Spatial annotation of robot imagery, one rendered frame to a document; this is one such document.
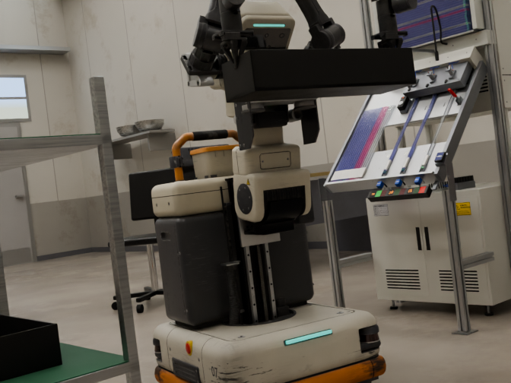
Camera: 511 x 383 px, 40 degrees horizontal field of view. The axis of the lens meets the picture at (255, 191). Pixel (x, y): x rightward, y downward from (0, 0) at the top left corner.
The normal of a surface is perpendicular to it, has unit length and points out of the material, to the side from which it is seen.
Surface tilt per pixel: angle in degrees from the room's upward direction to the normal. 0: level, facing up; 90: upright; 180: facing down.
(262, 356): 90
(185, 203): 90
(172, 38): 90
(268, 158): 98
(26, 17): 90
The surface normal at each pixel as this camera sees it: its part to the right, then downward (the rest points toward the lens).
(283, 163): 0.50, 0.09
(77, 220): 0.65, -0.07
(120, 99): -0.75, 0.10
